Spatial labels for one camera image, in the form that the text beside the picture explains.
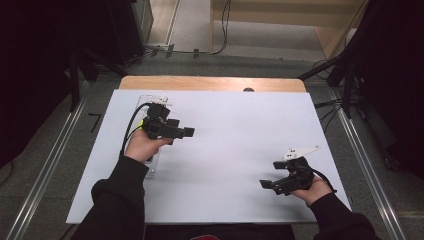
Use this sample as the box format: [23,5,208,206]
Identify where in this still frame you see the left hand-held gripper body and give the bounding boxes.
[142,102,185,146]

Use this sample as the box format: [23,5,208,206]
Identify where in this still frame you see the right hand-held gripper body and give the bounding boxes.
[270,145,321,197]

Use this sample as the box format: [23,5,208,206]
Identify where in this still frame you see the person's right hand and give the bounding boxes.
[292,175,334,207]

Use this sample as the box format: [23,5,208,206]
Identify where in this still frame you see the person's left hand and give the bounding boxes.
[123,128,174,165]

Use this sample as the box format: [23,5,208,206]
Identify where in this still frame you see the white board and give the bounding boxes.
[65,88,352,225]

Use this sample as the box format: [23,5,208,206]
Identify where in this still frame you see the wooden table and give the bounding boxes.
[118,75,307,94]

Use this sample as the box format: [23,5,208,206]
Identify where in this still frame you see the black stand legs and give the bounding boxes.
[297,55,356,120]
[67,48,128,113]

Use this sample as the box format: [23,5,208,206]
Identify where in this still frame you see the grey cabinet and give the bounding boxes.
[129,0,155,46]

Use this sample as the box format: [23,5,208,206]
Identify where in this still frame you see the black curtain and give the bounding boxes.
[0,0,145,169]
[328,0,424,179]

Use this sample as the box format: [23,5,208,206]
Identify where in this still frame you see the light wooden shelf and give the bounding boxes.
[209,0,369,62]

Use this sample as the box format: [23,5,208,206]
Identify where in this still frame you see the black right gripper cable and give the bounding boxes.
[311,168,338,195]

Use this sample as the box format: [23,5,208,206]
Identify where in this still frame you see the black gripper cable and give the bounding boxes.
[311,168,338,195]
[119,102,152,158]

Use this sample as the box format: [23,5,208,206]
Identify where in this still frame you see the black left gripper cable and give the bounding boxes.
[119,102,152,158]

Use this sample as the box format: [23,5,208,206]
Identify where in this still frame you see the bundle of black floor cables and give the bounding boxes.
[314,97,345,133]

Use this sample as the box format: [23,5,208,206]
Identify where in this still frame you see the metal floor rail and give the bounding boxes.
[5,99,88,240]
[328,89,408,240]

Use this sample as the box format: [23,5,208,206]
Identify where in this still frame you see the black hanging cable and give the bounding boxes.
[212,0,233,56]

